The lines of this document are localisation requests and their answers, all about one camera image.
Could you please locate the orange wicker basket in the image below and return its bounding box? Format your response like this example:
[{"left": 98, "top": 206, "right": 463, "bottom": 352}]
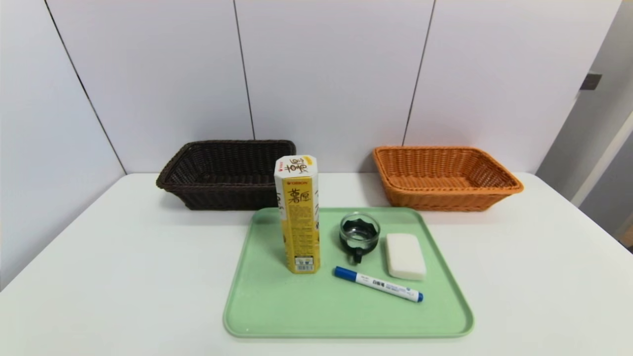
[{"left": 372, "top": 146, "right": 524, "bottom": 212}]

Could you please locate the white marker with blue cap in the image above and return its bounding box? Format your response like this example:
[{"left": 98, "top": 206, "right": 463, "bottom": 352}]
[{"left": 334, "top": 266, "right": 424, "bottom": 303}]

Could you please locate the glass cup with black holder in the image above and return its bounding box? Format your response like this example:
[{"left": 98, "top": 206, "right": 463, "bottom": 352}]
[{"left": 339, "top": 213, "right": 381, "bottom": 264}]

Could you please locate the white eraser block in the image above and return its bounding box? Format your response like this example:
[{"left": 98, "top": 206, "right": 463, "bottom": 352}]
[{"left": 386, "top": 233, "right": 427, "bottom": 281}]

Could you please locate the green plastic tray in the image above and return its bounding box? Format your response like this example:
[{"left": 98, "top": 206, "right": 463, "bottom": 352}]
[{"left": 223, "top": 207, "right": 474, "bottom": 339}]

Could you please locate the dark brown wicker basket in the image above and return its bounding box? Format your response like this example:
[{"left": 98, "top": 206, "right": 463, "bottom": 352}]
[{"left": 156, "top": 140, "right": 297, "bottom": 211}]

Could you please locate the yellow snack box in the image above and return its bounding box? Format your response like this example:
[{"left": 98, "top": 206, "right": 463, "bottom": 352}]
[{"left": 274, "top": 155, "right": 321, "bottom": 274}]

